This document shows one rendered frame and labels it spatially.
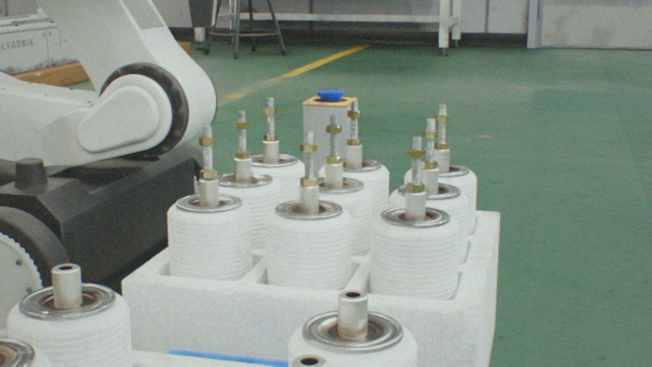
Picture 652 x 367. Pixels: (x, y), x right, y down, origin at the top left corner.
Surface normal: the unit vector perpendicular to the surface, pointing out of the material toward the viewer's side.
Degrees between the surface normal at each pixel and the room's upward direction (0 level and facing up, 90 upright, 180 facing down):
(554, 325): 0
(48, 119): 90
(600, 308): 0
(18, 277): 90
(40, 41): 90
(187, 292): 90
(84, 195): 45
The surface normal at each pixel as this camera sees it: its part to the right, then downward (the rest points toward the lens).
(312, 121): -0.25, 0.22
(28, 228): 0.57, -0.74
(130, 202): 0.97, 0.06
